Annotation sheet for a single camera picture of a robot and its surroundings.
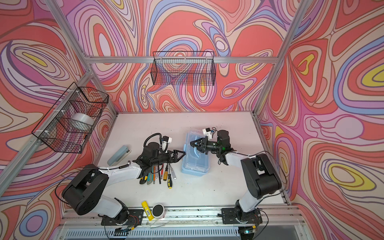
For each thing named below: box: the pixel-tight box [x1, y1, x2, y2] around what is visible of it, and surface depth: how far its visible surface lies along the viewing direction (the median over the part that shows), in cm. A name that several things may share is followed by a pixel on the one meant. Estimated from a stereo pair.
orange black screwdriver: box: [163, 162, 169, 181], surface depth 88 cm
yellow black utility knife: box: [139, 175, 148, 185], surface depth 86 cm
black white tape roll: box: [151, 203, 166, 220], surface depth 73 cm
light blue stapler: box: [107, 145, 132, 167], surface depth 93 cm
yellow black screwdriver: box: [167, 163, 173, 189], surface depth 86 cm
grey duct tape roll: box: [71, 112, 95, 126], surface depth 75 cm
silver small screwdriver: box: [169, 164, 177, 180], surface depth 90 cm
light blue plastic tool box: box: [181, 129, 210, 176], surface depth 83 cm
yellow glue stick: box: [141, 200, 155, 221], surface depth 76 cm
